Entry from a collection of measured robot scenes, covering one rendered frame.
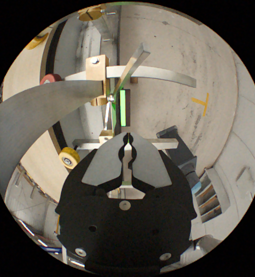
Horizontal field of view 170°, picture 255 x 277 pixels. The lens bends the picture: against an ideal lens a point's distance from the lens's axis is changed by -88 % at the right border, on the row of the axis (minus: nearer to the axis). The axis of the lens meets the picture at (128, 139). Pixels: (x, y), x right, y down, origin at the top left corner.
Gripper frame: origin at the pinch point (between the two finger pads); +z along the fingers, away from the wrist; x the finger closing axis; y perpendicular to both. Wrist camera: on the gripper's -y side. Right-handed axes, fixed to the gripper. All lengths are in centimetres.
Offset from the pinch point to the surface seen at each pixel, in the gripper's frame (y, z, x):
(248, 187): 78, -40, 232
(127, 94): -2.2, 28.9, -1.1
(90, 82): -6.8, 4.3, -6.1
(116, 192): 42.6, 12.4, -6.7
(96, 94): -4.6, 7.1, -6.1
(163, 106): 17, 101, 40
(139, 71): -9.8, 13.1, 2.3
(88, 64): -12.5, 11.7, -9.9
